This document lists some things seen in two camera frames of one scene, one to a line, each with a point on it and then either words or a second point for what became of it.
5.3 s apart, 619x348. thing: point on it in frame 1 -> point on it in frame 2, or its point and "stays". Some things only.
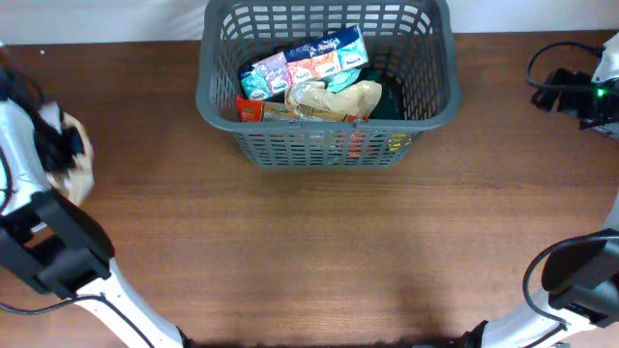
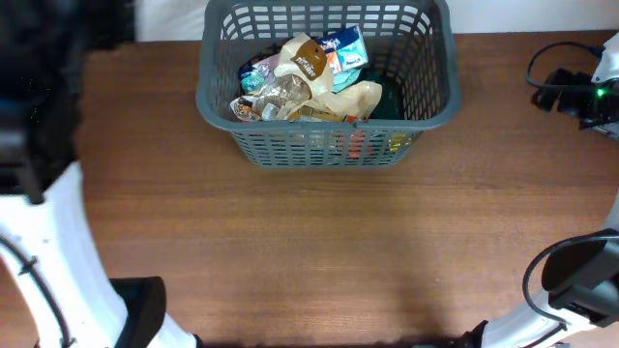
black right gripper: (570, 104) stays
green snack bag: (392, 103) stays
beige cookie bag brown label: (77, 183) -> (301, 74)
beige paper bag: (358, 99) stays
